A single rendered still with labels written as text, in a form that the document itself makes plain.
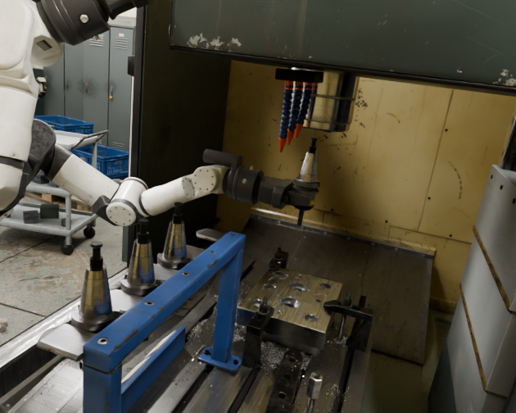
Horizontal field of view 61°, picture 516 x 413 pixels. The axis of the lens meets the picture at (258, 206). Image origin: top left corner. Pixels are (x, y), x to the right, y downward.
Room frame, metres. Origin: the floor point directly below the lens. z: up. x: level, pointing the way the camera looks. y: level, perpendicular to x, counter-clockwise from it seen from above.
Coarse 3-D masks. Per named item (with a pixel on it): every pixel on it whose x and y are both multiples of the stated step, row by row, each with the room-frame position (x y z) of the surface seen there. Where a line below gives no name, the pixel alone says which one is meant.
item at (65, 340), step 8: (56, 328) 0.49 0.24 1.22; (64, 328) 0.49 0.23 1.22; (72, 328) 0.49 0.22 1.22; (40, 336) 0.47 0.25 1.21; (48, 336) 0.47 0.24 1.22; (56, 336) 0.47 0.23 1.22; (64, 336) 0.47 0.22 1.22; (72, 336) 0.48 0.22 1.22; (80, 336) 0.48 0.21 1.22; (88, 336) 0.48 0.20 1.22; (40, 344) 0.45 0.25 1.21; (48, 344) 0.45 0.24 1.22; (56, 344) 0.46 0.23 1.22; (64, 344) 0.46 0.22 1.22; (72, 344) 0.46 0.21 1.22; (80, 344) 0.46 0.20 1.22; (56, 352) 0.44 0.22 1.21; (64, 352) 0.44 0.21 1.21; (72, 352) 0.44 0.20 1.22; (80, 352) 0.45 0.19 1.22; (72, 360) 0.44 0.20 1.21
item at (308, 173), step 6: (306, 156) 1.01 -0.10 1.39; (312, 156) 1.00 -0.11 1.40; (306, 162) 1.00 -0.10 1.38; (312, 162) 1.00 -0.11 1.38; (306, 168) 1.00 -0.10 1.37; (312, 168) 1.00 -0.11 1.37; (300, 174) 1.01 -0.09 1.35; (306, 174) 0.99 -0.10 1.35; (312, 174) 1.00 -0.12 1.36; (300, 180) 1.00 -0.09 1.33; (306, 180) 0.99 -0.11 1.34; (312, 180) 0.99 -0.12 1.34
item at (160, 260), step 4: (188, 252) 0.76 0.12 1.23; (160, 256) 0.72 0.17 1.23; (188, 256) 0.74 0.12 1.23; (160, 260) 0.71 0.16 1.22; (164, 260) 0.71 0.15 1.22; (168, 260) 0.71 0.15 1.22; (184, 260) 0.73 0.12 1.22; (188, 260) 0.73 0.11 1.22; (160, 264) 0.71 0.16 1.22; (164, 264) 0.71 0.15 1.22; (168, 264) 0.70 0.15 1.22; (172, 264) 0.70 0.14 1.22; (176, 264) 0.71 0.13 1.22; (180, 264) 0.71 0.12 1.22; (184, 264) 0.71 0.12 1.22; (172, 268) 0.71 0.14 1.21; (176, 268) 0.71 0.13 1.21; (180, 268) 0.71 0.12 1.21
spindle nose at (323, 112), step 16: (336, 80) 0.94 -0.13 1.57; (352, 80) 0.96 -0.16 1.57; (320, 96) 0.94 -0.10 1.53; (336, 96) 0.94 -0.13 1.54; (352, 96) 0.96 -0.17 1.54; (320, 112) 0.93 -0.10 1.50; (336, 112) 0.94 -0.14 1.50; (352, 112) 0.98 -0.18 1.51; (320, 128) 0.94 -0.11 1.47; (336, 128) 0.94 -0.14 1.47
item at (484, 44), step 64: (192, 0) 0.75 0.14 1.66; (256, 0) 0.72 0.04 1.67; (320, 0) 0.69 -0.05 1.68; (384, 0) 0.66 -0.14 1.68; (448, 0) 0.64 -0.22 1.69; (512, 0) 0.62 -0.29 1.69; (320, 64) 0.69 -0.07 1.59; (384, 64) 0.66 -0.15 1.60; (448, 64) 0.64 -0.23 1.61; (512, 64) 0.61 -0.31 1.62
